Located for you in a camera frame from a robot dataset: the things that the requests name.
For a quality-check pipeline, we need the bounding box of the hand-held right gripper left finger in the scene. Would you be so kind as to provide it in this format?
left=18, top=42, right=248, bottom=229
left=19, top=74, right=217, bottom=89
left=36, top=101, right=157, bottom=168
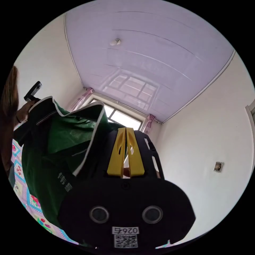
left=107, top=127, right=126, bottom=178

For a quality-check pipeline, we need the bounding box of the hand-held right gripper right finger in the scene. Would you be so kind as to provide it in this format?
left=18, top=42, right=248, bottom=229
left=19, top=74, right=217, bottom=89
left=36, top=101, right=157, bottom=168
left=126, top=127, right=145, bottom=178

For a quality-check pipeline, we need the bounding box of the green t-shirt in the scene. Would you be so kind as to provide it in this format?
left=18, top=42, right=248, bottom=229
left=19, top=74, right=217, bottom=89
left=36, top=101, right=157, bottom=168
left=13, top=96, right=128, bottom=230

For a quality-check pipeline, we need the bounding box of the person's left hand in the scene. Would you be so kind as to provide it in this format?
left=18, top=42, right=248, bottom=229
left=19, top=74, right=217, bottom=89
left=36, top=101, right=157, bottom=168
left=16, top=100, right=39, bottom=122

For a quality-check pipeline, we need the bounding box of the pink curtain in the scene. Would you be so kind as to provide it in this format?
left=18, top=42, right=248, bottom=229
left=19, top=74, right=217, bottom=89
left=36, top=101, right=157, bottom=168
left=69, top=87, right=94, bottom=112
left=140, top=114, right=156, bottom=135

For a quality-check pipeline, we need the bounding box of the window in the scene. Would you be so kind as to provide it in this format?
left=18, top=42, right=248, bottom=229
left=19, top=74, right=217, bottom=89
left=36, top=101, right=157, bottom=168
left=79, top=93, right=148, bottom=132

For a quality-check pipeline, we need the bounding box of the bed with printed quilt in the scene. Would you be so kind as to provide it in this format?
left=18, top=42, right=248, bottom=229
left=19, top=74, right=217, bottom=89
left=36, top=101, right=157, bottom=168
left=10, top=121, right=172, bottom=250

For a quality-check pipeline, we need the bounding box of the person's body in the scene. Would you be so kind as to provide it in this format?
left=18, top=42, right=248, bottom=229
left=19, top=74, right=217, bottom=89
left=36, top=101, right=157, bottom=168
left=0, top=66, right=20, bottom=189

